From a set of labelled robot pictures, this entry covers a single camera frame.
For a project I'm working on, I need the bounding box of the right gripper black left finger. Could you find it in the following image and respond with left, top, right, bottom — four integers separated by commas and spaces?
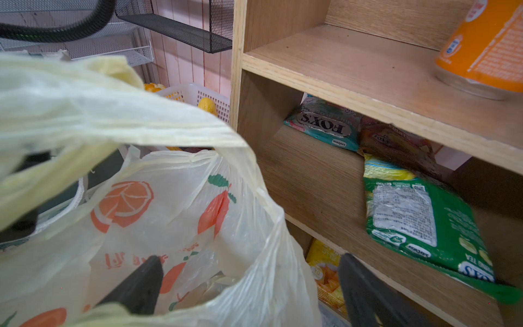
98, 256, 163, 316

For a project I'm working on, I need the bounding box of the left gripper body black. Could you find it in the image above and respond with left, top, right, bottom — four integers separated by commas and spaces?
1, 151, 123, 243

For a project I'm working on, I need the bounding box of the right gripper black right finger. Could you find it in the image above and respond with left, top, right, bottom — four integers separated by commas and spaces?
339, 253, 432, 327

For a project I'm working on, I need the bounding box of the yellow plastic bag orange print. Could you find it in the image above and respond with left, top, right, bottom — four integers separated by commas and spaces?
1, 54, 321, 326

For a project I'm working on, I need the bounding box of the yellow chips packet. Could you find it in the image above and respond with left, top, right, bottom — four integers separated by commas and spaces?
306, 239, 348, 318

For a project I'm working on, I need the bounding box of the green snack packet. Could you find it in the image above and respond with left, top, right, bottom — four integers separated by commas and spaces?
363, 154, 522, 305

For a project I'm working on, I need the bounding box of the red brown candy packet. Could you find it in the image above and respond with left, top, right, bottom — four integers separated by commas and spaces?
358, 117, 442, 179

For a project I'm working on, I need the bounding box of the teal candy packet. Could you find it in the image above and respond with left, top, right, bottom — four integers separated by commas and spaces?
284, 95, 362, 152

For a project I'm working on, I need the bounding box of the white plastic fruit basket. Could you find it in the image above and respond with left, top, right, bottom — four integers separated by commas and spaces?
157, 83, 230, 123

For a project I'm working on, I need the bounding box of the wooden shelf unit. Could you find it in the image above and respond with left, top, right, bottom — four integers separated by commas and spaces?
229, 0, 523, 327

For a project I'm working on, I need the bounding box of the black mesh basket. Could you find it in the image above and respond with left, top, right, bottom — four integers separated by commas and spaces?
115, 1, 234, 54

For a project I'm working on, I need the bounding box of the orange soda can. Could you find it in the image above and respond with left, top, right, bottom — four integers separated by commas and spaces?
434, 0, 522, 100

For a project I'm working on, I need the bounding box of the white wire rack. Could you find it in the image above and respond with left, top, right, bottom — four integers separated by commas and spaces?
5, 12, 154, 67

